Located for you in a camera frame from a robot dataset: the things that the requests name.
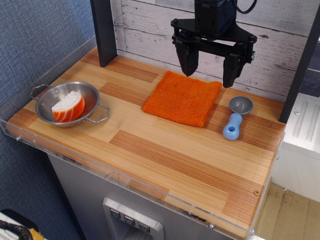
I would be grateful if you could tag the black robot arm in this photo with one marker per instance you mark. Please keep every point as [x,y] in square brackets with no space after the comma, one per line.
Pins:
[214,30]

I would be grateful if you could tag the white ridged side appliance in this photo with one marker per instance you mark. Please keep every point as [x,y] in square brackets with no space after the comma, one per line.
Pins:
[297,164]

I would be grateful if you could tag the grey blue plastic scoop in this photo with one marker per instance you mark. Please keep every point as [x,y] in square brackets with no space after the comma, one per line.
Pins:
[239,106]

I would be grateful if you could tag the dark right upright post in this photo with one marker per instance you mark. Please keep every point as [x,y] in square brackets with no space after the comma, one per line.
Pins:
[301,69]

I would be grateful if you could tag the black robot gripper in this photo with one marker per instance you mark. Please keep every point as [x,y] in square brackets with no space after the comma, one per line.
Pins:
[234,43]

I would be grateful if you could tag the steel two-handled bowl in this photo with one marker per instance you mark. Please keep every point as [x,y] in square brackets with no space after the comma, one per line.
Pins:
[47,96]

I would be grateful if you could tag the clear acrylic counter guard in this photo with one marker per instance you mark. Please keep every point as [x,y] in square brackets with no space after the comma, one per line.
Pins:
[194,170]

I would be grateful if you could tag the dark upright post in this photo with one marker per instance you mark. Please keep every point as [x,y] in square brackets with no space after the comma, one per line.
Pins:
[104,31]
[301,69]

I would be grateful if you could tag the orange white salmon sushi toy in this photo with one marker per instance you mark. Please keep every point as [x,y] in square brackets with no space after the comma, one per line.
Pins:
[69,108]

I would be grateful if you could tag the black woven basket handle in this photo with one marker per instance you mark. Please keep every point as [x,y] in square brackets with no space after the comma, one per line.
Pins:
[22,232]

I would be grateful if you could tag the silver dispenser panel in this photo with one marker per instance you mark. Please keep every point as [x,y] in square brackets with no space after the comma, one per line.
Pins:
[126,223]

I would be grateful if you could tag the orange knitted towel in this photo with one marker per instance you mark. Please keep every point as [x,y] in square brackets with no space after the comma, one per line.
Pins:
[182,99]

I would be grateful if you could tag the yellow object at corner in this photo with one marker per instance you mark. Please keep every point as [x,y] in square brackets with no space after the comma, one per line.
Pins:
[36,235]

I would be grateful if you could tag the dark left upright post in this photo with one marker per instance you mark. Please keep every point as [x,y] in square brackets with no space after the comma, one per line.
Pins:
[104,31]

